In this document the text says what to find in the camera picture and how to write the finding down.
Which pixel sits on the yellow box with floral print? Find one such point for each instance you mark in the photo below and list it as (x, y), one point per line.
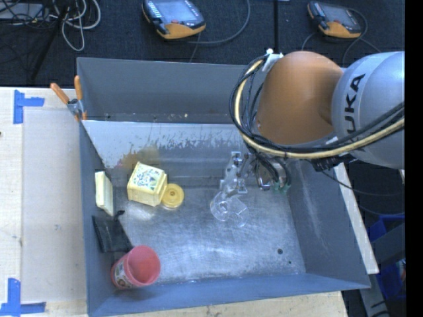
(145, 183)

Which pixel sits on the grey metal bin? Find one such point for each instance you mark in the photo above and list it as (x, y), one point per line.
(211, 243)

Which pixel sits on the yellow round lid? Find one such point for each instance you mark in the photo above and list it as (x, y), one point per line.
(173, 196)

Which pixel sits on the pale yellow flat block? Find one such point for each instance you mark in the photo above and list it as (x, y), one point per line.
(103, 193)

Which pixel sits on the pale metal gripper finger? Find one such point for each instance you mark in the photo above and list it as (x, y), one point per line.
(227, 184)
(240, 187)

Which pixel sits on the red cup with printed band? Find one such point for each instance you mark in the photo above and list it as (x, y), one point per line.
(140, 266)

